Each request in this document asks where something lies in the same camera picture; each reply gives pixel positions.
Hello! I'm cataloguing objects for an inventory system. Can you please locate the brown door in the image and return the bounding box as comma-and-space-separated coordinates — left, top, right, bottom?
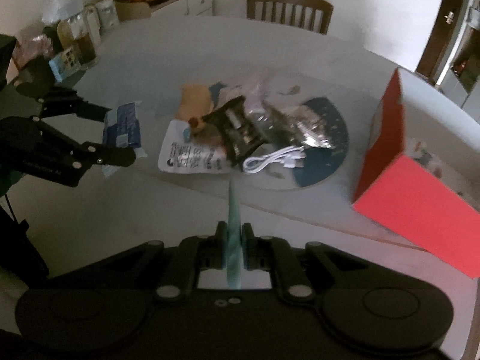
416, 0, 463, 82

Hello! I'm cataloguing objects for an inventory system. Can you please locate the red cardboard box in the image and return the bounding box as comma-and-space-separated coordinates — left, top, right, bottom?
353, 68, 479, 279

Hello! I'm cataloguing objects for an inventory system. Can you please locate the silver foil snack bag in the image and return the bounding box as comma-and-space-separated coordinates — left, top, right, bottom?
246, 105, 335, 149

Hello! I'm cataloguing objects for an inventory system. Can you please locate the blue white snack packet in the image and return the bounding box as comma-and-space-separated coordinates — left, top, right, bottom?
103, 102, 147, 158

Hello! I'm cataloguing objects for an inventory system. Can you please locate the white drawer cabinet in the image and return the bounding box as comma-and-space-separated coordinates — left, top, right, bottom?
151, 0, 214, 19

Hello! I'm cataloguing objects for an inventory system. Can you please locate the yellow cookie plush toy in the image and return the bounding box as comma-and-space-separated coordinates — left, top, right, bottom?
175, 84, 213, 134

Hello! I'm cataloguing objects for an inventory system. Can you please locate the black snack packet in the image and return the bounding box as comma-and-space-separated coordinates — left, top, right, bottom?
202, 96, 267, 167

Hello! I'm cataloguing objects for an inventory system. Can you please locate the wooden chair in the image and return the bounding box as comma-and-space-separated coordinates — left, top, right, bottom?
247, 0, 334, 35

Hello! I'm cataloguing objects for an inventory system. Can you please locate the pink clear plastic bag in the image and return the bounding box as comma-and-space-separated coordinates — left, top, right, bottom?
217, 73, 302, 113

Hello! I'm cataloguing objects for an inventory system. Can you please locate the white printed pouch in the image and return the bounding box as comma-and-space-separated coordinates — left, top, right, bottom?
157, 119, 231, 175

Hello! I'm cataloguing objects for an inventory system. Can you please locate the white usb cable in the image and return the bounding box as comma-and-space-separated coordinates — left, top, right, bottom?
241, 145, 307, 176

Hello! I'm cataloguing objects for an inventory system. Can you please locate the light blue small box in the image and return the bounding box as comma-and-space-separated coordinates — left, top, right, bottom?
48, 46, 81, 83

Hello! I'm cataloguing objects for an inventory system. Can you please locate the teal green packet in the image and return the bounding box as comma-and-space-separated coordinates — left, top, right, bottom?
224, 179, 242, 289

